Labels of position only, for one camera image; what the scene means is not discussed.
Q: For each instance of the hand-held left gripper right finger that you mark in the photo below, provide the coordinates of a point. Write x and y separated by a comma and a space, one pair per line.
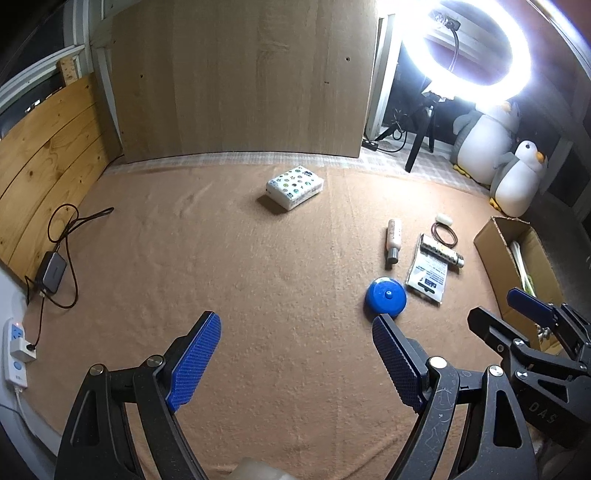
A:
399, 364

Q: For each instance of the pine wood panel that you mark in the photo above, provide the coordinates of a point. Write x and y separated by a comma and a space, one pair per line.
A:
46, 161

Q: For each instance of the black gooseneck phone holder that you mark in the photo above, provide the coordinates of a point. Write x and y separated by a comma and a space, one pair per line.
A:
457, 50

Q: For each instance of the patterned tissue pack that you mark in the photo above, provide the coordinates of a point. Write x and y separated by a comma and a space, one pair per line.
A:
295, 187

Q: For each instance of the large penguin plush toy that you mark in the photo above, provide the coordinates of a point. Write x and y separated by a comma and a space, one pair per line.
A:
480, 138

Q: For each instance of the cardboard box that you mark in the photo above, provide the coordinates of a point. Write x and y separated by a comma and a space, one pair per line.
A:
494, 249

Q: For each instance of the grey power adapter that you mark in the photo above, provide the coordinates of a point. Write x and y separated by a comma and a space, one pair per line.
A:
51, 272

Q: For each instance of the blue round tape measure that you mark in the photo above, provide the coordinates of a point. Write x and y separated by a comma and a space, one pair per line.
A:
385, 295

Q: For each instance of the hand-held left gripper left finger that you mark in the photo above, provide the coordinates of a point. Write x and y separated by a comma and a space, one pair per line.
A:
196, 360

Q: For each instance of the white power strip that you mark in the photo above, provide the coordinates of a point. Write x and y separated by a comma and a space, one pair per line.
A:
14, 364

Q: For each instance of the small wooden block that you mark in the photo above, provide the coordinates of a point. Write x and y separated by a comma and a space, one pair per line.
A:
69, 71

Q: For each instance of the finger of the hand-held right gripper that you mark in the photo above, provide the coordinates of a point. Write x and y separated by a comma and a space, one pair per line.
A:
526, 300
489, 325

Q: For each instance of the light wooden board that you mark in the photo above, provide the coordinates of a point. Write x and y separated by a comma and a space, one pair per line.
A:
240, 83

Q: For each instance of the tan blanket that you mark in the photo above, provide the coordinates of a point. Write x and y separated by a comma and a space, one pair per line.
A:
277, 277

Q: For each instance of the small penguin plush toy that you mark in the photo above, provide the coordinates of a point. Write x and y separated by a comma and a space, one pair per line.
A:
517, 184

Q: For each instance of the patterned cylinder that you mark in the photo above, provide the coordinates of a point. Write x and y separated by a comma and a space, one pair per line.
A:
438, 249

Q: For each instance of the white printed packet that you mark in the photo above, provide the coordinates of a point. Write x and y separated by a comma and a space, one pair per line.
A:
427, 279

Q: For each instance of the small cosmetic bottle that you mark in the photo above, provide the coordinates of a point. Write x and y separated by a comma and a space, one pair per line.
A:
394, 237

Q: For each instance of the black tripod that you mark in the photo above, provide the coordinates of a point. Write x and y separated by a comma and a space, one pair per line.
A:
415, 147

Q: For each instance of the brown rubber bands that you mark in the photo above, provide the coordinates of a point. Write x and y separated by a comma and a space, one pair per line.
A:
434, 232

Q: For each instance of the small white cap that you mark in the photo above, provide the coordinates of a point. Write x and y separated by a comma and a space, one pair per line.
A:
444, 218

